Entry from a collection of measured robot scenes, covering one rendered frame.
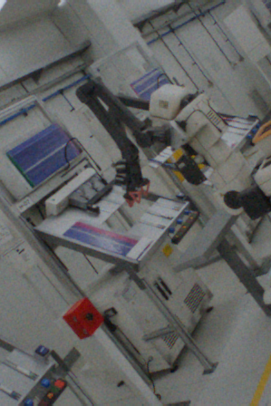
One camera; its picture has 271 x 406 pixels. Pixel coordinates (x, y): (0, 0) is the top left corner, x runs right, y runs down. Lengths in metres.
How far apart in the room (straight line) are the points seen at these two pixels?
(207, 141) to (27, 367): 1.33
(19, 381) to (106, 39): 4.75
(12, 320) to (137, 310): 1.69
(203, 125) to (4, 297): 2.67
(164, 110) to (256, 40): 4.93
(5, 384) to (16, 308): 2.34
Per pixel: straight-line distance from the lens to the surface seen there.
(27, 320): 4.67
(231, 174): 2.60
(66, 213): 3.27
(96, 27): 6.45
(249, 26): 7.43
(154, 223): 3.15
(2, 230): 3.35
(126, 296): 3.13
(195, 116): 2.52
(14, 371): 2.38
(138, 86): 4.36
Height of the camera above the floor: 1.31
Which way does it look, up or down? 7 degrees down
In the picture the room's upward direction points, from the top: 38 degrees counter-clockwise
